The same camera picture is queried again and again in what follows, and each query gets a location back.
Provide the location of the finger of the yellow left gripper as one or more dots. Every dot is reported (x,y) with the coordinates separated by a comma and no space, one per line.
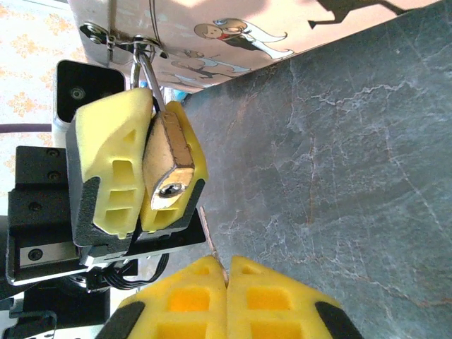
(106,141)
(166,219)

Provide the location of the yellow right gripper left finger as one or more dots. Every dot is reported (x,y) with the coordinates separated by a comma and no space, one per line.
(176,318)

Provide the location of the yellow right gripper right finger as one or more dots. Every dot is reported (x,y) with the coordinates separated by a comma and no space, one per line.
(282,318)

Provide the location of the small metal key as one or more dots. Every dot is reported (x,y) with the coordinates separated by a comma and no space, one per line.
(210,240)

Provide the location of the brass padlock with steel shackle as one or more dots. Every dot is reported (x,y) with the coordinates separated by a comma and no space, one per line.
(166,166)

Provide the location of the silver metal box hasp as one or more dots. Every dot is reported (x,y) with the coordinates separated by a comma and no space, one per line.
(116,44)

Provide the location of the pink wedding print tin box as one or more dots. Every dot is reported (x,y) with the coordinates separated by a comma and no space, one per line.
(282,17)

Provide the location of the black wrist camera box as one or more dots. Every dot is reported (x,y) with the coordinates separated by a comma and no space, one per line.
(88,81)

